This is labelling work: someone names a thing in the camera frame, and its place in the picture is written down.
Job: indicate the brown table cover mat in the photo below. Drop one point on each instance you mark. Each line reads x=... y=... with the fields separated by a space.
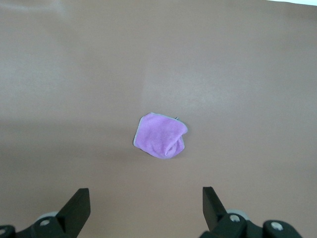
x=158 y=62

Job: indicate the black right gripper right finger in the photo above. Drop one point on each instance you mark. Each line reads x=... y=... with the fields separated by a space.
x=215 y=215

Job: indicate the purple microfibre towel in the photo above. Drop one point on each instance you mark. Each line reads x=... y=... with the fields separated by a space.
x=158 y=135

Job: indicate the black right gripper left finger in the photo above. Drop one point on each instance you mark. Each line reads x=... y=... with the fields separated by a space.
x=71 y=215

